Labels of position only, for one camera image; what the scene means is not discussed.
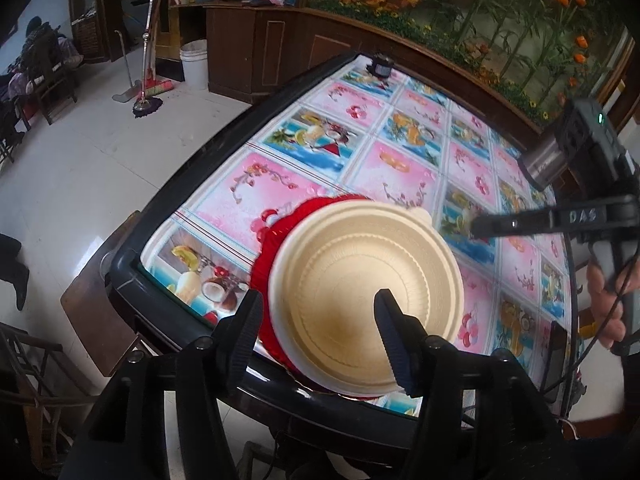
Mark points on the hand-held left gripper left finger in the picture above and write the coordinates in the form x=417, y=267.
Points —
x=245, y=330

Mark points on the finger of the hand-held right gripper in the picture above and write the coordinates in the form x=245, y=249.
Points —
x=515, y=223

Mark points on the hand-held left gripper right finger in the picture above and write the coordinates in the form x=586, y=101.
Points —
x=395, y=340

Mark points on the red plastic tray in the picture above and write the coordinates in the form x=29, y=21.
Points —
x=270, y=255

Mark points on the beige round lid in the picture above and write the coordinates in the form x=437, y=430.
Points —
x=340, y=270

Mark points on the person's right hand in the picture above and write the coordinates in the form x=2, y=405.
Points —
x=605, y=305

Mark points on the black framed table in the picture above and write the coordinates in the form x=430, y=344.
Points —
x=145, y=300

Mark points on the wooden stool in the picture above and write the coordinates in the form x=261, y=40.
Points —
x=100, y=310

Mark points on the artificial flower display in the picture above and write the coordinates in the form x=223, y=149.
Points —
x=475, y=10

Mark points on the small black device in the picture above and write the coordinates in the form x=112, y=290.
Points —
x=381, y=66

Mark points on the wooden chair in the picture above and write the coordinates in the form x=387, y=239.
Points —
x=35, y=342

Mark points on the silver pole mop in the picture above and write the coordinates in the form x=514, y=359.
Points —
x=146, y=106

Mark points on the colourful broom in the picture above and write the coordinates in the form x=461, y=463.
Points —
x=161, y=88

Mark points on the flat mop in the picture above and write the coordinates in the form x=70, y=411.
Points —
x=122, y=95

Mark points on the white bucket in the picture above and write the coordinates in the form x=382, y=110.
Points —
x=194, y=67

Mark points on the wooden cabinet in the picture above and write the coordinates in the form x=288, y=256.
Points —
x=280, y=45

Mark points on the wicker basket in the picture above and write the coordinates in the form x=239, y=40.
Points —
x=87, y=35

